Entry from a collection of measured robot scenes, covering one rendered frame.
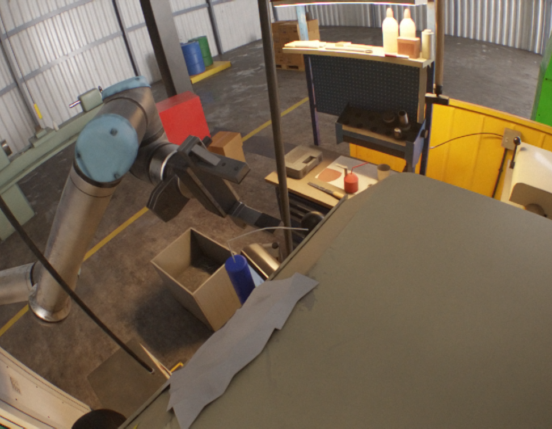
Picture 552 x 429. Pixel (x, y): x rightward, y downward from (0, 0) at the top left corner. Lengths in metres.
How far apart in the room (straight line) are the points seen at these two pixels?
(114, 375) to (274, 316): 1.46
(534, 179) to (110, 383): 2.02
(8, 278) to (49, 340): 2.38
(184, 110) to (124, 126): 3.60
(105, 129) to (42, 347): 3.13
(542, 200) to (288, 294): 1.23
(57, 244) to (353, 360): 0.55
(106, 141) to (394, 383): 0.42
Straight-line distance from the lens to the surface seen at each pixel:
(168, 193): 0.54
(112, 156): 0.47
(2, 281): 1.12
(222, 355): 0.22
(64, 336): 3.32
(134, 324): 2.89
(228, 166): 0.41
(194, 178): 0.48
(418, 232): 0.27
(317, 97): 2.18
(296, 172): 1.99
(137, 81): 0.59
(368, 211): 0.29
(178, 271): 2.61
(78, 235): 0.60
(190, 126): 4.14
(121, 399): 1.58
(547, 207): 1.39
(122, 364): 1.65
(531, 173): 1.42
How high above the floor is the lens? 2.09
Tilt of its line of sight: 40 degrees down
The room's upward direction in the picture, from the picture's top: 12 degrees counter-clockwise
